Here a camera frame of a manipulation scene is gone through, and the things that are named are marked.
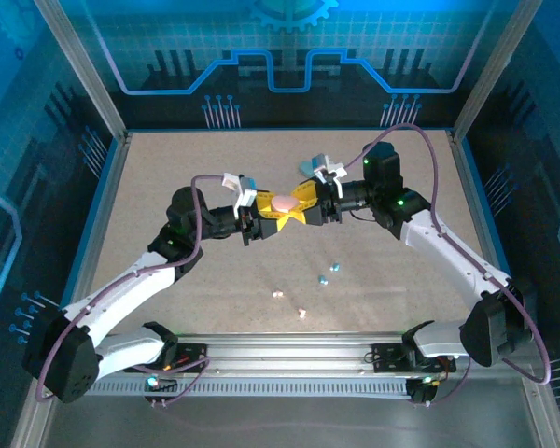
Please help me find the small controller board with LED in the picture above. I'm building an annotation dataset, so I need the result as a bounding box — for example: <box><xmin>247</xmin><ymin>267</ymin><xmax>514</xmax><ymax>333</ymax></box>
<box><xmin>144</xmin><ymin>374</ymin><xmax>179</xmax><ymax>394</ymax></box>
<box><xmin>406</xmin><ymin>375</ymin><xmax>442</xmax><ymax>406</ymax></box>

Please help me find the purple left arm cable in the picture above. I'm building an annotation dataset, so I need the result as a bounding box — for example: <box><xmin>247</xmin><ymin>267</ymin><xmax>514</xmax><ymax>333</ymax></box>
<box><xmin>35</xmin><ymin>173</ymin><xmax>228</xmax><ymax>406</ymax></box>

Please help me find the pink earbud charging case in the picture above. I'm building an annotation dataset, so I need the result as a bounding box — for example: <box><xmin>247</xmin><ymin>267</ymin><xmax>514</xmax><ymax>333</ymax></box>
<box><xmin>271</xmin><ymin>194</ymin><xmax>299</xmax><ymax>215</ymax></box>

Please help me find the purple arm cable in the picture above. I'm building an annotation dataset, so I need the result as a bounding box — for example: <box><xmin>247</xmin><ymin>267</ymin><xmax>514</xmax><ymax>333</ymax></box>
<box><xmin>35</xmin><ymin>173</ymin><xmax>228</xmax><ymax>406</ymax></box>
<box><xmin>343</xmin><ymin>121</ymin><xmax>553</xmax><ymax>406</ymax></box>

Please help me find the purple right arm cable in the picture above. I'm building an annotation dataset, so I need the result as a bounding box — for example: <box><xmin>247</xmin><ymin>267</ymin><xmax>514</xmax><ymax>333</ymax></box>
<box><xmin>343</xmin><ymin>121</ymin><xmax>553</xmax><ymax>406</ymax></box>

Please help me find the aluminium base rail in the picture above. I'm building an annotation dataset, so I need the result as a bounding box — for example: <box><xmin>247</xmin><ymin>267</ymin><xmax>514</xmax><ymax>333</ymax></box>
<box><xmin>91</xmin><ymin>329</ymin><xmax>470</xmax><ymax>378</ymax></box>

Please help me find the aluminium frame side rail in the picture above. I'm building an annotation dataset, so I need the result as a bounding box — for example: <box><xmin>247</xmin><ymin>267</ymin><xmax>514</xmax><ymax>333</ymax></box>
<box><xmin>446</xmin><ymin>130</ymin><xmax>560</xmax><ymax>448</ymax></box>
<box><xmin>8</xmin><ymin>130</ymin><xmax>133</xmax><ymax>448</ymax></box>

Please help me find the slotted grey cable duct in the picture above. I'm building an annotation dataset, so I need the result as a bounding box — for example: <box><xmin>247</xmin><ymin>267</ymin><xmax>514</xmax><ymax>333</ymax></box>
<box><xmin>83</xmin><ymin>375</ymin><xmax>419</xmax><ymax>399</ymax></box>

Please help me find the aluminium frame post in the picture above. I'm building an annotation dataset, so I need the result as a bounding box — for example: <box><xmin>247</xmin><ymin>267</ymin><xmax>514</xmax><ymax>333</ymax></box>
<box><xmin>31</xmin><ymin>0</ymin><xmax>128</xmax><ymax>141</ymax></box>
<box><xmin>451</xmin><ymin>0</ymin><xmax>545</xmax><ymax>139</ymax></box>

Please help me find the blue circuit-print backdrop panel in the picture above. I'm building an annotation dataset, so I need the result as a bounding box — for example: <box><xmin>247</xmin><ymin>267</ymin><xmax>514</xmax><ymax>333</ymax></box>
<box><xmin>466</xmin><ymin>0</ymin><xmax>560</xmax><ymax>448</ymax></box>
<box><xmin>0</xmin><ymin>0</ymin><xmax>122</xmax><ymax>448</ymax></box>
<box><xmin>58</xmin><ymin>0</ymin><xmax>524</xmax><ymax>132</ymax></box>

